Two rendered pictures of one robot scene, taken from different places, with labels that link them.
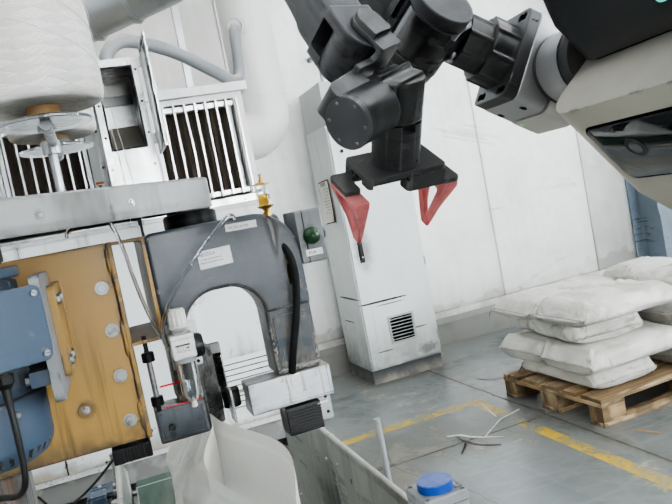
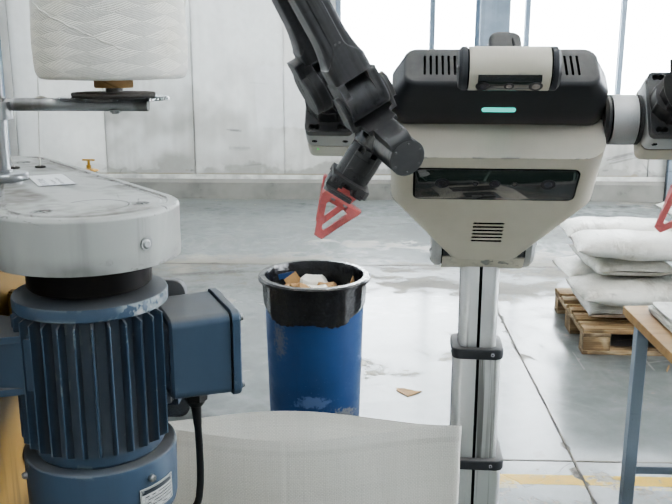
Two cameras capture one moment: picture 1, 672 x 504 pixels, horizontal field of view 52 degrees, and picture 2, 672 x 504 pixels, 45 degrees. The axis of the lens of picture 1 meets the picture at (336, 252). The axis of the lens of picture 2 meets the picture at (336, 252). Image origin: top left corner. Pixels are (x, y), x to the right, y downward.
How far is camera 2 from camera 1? 1.21 m
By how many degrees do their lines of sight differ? 69
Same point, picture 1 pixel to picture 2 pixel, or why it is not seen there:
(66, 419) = (16, 470)
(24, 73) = (183, 52)
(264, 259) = not seen: hidden behind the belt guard
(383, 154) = (365, 174)
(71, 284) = not seen: hidden behind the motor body
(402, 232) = not seen: outside the picture
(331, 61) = (363, 103)
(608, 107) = (450, 161)
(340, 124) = (402, 157)
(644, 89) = (485, 158)
